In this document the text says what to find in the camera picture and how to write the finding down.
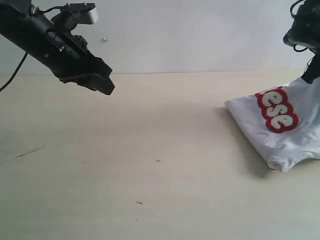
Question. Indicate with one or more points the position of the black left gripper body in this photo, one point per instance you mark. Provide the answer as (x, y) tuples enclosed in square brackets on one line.
[(68, 57)]

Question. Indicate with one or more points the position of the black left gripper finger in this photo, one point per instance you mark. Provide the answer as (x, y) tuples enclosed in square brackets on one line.
[(102, 68), (100, 84)]

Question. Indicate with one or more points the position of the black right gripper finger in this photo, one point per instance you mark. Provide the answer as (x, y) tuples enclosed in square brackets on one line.
[(313, 70)]

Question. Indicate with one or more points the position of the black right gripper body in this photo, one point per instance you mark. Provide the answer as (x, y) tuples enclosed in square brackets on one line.
[(304, 34)]

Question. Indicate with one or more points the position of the white t-shirt red lettering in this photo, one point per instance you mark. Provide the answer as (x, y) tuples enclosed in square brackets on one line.
[(282, 123)]

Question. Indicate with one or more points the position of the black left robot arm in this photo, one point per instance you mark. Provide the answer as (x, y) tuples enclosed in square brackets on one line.
[(18, 23)]

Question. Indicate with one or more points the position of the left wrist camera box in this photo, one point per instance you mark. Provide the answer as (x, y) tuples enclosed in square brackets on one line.
[(79, 13)]

